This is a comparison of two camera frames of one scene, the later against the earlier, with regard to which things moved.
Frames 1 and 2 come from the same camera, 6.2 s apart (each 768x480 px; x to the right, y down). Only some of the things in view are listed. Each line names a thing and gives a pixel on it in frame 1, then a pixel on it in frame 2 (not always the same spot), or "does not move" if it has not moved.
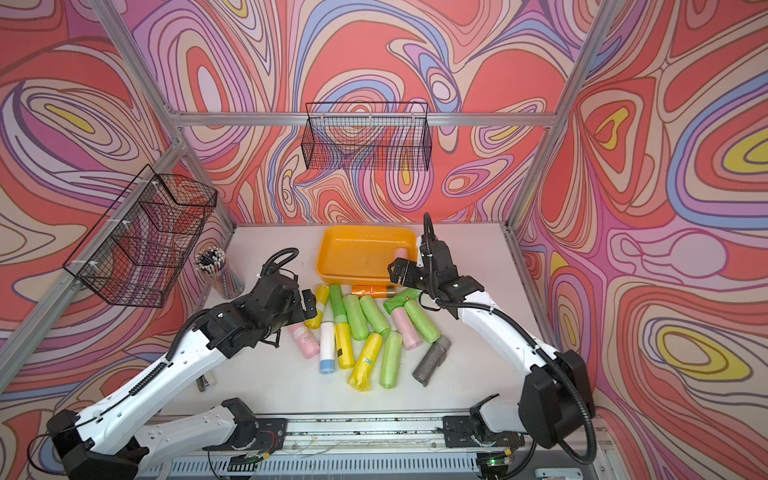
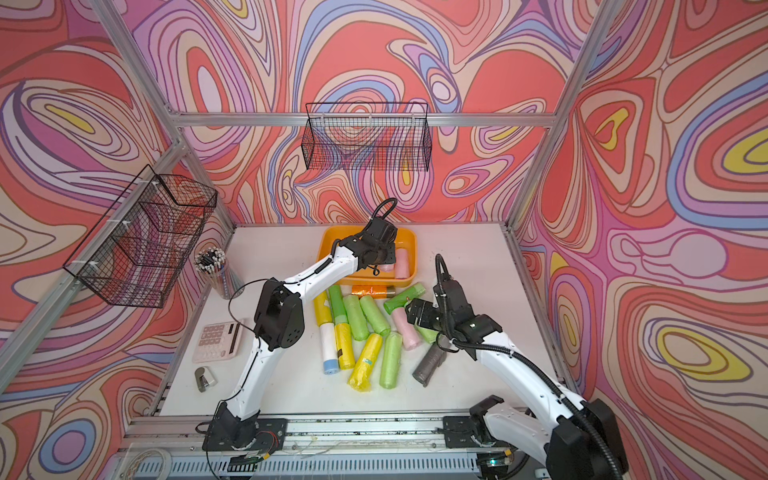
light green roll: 357,318 does not move
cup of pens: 211,263 does not move
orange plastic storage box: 357,255 does not move
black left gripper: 301,311 to 391,246
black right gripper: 410,268 to 427,308
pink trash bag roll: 407,331 does not move
